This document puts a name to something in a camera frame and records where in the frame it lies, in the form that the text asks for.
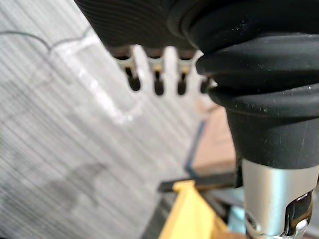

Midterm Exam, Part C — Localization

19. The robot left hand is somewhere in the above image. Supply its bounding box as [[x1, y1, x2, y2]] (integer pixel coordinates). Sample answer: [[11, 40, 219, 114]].
[[74, 0, 319, 239]]

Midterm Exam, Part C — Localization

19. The flat brown cardboard sheet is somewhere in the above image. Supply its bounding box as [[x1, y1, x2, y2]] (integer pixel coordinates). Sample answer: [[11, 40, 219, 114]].
[[184, 106, 238, 176]]

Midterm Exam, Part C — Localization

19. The thin dark floor cable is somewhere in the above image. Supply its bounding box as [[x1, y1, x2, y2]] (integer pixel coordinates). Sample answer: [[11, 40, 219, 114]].
[[0, 30, 52, 52]]

